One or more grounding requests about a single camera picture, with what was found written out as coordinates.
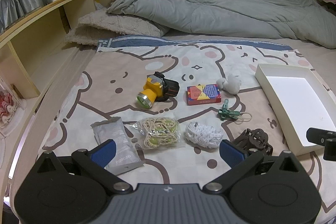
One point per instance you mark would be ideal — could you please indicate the clear container red white items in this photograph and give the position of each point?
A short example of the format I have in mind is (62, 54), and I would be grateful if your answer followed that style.
(8, 106)

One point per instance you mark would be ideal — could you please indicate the grey white cloth ball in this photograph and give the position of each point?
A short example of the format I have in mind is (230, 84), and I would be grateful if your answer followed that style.
(232, 83)

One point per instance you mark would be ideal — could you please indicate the white cardboard box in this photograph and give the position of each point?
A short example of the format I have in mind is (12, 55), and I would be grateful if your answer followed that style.
(294, 92)

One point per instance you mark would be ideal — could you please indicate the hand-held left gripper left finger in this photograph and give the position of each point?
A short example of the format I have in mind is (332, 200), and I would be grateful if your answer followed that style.
(103, 151)

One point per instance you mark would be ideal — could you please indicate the cartoon bear printed blanket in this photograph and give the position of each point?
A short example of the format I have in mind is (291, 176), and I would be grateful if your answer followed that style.
(131, 64)

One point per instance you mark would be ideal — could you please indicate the beige bed sheet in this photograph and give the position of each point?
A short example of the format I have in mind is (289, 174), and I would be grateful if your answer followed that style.
(302, 43)

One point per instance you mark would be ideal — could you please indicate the grey sachet packet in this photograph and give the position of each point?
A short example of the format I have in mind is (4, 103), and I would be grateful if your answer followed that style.
(115, 134)

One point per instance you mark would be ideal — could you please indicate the green clothespin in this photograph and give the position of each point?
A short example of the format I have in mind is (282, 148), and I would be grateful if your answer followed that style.
(227, 115)
(225, 106)

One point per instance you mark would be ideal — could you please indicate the grey duvet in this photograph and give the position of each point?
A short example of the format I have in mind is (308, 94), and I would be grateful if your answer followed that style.
(210, 11)

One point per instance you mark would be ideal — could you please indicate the wooden bedside shelf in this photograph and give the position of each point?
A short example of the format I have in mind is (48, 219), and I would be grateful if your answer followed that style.
(39, 37)

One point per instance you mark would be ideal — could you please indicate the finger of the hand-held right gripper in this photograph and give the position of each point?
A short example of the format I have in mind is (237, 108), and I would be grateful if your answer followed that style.
(319, 137)

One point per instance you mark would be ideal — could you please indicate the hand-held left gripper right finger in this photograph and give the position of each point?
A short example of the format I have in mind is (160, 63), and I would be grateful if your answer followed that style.
(232, 154)

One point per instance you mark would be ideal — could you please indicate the yellow headlamp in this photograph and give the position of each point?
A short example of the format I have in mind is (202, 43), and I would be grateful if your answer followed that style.
(152, 87)

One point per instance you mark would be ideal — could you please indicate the beige fluffy blanket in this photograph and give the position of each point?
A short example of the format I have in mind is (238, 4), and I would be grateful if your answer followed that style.
(110, 27)

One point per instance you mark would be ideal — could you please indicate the colourful card box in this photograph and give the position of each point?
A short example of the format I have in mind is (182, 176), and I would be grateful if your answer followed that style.
(203, 94)

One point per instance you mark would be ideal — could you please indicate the rubber band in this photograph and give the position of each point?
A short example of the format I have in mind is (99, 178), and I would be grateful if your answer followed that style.
(251, 116)

